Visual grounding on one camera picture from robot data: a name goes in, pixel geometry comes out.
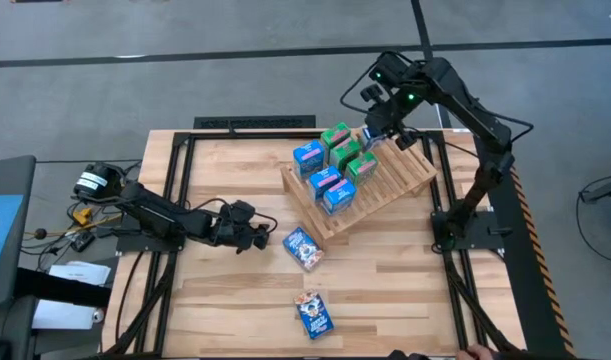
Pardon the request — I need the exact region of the black mat with hazard stripes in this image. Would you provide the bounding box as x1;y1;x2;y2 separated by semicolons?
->
477;130;579;359

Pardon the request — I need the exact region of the grey chair leg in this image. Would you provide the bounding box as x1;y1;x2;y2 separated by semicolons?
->
579;175;611;204

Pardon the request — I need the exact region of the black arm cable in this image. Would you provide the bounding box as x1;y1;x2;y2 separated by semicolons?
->
187;197;280;235
339;49;535;147

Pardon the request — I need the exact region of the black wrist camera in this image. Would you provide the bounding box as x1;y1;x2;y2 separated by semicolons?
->
228;199;257;221
360;83;386;104

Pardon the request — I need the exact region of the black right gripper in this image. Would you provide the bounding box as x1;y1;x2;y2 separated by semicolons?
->
367;99;419;151

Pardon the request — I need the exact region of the black bar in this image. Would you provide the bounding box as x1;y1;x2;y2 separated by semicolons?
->
14;267;111;309

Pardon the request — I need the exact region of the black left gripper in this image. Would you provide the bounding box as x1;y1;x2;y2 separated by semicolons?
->
212;214;272;253

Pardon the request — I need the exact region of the blue Frosted Flakes box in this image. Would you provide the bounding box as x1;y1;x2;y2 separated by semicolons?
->
293;288;336;341
282;226;325;273
360;126;389;153

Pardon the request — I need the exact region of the white paper sheet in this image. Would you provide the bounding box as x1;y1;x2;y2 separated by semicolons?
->
48;261;112;287
31;298;105;331

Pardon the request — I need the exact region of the blue panel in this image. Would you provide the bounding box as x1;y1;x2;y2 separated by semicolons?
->
0;194;25;292

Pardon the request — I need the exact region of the person's hand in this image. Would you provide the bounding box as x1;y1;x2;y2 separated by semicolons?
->
454;343;497;360

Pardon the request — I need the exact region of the black perforated panel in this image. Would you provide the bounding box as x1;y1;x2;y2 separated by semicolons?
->
193;115;317;130

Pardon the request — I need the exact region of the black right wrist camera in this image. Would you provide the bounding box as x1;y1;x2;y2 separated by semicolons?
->
360;83;386;104

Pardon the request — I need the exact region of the grey cart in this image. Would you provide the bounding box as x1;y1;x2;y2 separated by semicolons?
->
0;154;39;360

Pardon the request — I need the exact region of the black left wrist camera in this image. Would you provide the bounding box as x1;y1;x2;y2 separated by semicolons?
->
228;199;257;221

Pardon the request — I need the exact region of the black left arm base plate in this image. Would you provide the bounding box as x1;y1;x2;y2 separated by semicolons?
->
115;230;186;254

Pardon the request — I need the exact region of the green cereal box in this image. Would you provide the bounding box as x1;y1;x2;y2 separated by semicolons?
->
319;122;353;150
328;138;362;171
344;151;380;186

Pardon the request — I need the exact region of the black cable bundle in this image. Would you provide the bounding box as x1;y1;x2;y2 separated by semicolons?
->
19;199;136;261

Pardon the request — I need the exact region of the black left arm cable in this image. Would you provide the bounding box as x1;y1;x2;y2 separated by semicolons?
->
187;197;280;235

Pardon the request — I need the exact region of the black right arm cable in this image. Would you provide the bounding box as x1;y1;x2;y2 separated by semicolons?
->
339;49;535;147

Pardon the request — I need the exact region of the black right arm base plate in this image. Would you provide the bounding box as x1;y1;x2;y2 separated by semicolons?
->
430;209;506;251

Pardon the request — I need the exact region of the black metal rig frame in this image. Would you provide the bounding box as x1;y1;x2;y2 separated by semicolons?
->
104;129;524;359

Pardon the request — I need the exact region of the black power adapter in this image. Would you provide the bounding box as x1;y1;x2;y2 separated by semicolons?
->
69;232;96;253

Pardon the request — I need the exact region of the light blue Rice Krispies box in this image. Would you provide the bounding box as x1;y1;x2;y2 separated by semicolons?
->
292;139;328;180
321;178;359;216
307;165;344;202

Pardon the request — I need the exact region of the pale wooden slatted shelf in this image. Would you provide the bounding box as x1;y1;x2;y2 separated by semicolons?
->
279;127;439;250

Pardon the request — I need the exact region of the black cable loop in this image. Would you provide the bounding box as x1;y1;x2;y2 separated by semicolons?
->
576;189;611;264

